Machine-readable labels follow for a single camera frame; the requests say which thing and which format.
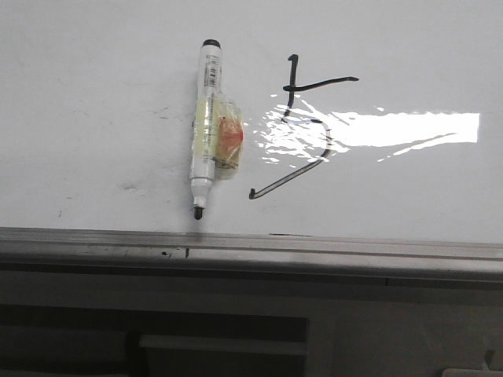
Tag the white taped whiteboard marker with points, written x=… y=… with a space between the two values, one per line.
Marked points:
x=217 y=127

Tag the white whiteboard with metal frame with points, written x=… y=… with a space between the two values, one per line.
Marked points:
x=372 y=135

